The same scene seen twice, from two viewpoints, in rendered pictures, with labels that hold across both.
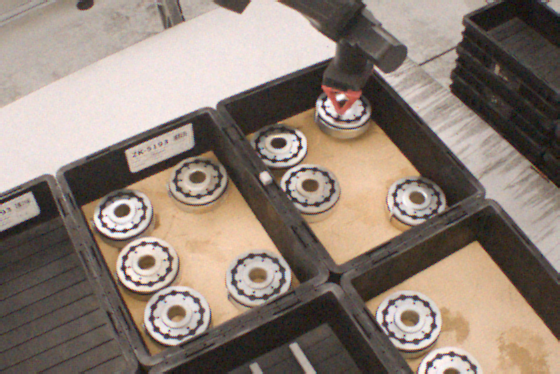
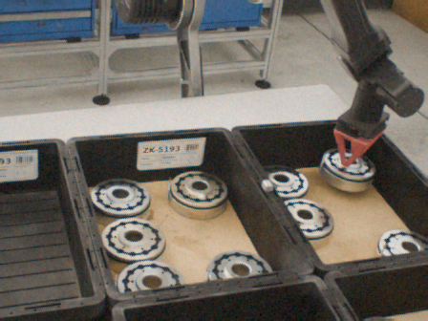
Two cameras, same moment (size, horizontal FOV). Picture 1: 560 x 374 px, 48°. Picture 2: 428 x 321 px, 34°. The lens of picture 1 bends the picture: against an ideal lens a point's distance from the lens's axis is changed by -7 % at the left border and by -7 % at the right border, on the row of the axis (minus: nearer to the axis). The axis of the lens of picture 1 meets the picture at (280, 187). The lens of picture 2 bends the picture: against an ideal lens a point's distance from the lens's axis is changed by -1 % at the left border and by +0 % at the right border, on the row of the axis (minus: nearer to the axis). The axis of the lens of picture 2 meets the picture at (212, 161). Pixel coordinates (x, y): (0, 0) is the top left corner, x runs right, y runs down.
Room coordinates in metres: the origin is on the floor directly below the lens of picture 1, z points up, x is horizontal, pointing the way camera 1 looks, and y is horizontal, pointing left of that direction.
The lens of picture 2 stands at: (-0.28, 0.00, 1.59)
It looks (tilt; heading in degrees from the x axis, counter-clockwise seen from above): 33 degrees down; 7
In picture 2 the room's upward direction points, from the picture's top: 8 degrees clockwise
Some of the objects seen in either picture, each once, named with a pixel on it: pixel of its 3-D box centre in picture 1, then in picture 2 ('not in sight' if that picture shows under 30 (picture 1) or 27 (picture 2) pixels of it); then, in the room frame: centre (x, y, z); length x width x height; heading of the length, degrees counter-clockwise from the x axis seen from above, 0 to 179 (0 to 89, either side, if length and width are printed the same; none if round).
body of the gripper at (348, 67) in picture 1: (351, 55); (367, 107); (0.87, -0.12, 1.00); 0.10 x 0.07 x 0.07; 156
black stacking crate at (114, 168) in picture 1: (185, 242); (176, 229); (0.59, 0.15, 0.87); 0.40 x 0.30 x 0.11; 29
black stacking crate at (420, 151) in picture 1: (344, 170); (340, 210); (0.73, -0.11, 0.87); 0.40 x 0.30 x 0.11; 29
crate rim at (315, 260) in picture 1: (181, 224); (178, 203); (0.59, 0.15, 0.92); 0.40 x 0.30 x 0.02; 29
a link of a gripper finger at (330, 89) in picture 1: (345, 90); (353, 142); (0.86, -0.12, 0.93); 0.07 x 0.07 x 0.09; 66
